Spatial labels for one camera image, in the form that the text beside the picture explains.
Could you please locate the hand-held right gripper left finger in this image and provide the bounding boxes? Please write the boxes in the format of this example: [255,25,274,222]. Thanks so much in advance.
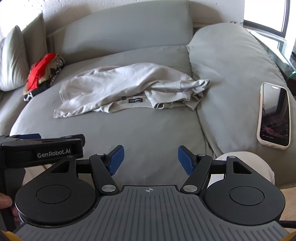
[50,145,125,194]

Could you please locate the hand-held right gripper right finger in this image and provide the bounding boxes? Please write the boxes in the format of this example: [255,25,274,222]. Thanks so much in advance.
[178,146,252,194]

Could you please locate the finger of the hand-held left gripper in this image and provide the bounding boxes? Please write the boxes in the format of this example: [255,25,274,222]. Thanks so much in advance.
[0,133,42,142]
[41,134,85,145]

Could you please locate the white sweatshirt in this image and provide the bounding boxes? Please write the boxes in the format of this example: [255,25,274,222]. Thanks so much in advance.
[53,62,210,118]

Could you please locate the pile of red patterned clothes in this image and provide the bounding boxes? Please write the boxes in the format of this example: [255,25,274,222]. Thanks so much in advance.
[23,58,65,102]

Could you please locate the pile of folded clothes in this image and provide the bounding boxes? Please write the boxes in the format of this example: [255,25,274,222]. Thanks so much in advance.
[38,54,61,84]

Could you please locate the person's left hand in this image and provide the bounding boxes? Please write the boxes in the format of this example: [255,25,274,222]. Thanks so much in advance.
[0,195,21,223]

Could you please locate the grey sofa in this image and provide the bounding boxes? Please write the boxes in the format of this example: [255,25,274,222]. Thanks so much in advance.
[0,0,296,193]

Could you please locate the red folded garment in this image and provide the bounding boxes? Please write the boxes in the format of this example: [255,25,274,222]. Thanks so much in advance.
[26,53,57,90]

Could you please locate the grey throw pillow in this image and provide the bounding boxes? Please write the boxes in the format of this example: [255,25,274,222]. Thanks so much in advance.
[0,25,29,91]

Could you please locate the beige sofa back cushion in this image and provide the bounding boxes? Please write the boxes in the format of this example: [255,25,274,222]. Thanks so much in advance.
[22,13,49,66]

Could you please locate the smartphone in white case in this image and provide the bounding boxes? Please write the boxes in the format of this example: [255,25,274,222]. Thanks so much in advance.
[257,82,291,151]

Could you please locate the grey sofa back cushion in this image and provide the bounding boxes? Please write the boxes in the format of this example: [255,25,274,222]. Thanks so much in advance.
[53,0,194,62]

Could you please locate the glass side table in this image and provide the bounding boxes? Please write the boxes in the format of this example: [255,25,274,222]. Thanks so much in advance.
[251,29,296,78]

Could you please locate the black braided cable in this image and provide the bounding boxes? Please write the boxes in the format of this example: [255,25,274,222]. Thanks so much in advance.
[279,220,296,230]

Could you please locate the dark window frame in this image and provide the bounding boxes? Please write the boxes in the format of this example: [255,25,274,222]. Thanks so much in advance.
[243,0,296,47]

